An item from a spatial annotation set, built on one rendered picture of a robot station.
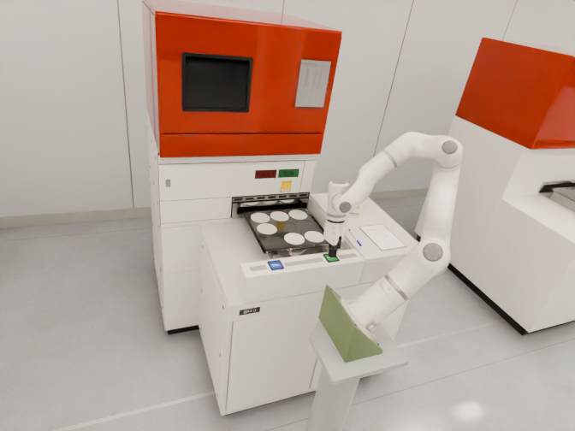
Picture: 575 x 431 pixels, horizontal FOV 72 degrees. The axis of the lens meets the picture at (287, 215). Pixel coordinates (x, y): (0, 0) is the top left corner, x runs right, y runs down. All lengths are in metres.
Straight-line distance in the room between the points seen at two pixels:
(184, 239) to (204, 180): 0.36
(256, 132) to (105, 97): 1.69
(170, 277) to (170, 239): 0.25
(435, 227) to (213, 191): 1.09
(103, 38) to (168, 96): 1.56
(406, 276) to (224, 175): 1.03
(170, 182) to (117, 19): 1.59
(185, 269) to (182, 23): 1.25
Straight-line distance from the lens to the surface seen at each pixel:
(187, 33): 1.75
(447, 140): 1.57
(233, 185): 2.06
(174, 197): 2.03
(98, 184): 3.63
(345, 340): 1.49
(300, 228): 2.03
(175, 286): 2.36
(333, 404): 1.81
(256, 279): 1.59
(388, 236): 2.00
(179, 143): 1.86
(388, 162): 1.63
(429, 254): 1.43
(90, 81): 3.35
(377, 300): 1.49
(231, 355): 1.87
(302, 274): 1.67
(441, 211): 1.55
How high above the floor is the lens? 1.96
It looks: 30 degrees down
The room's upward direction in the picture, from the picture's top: 9 degrees clockwise
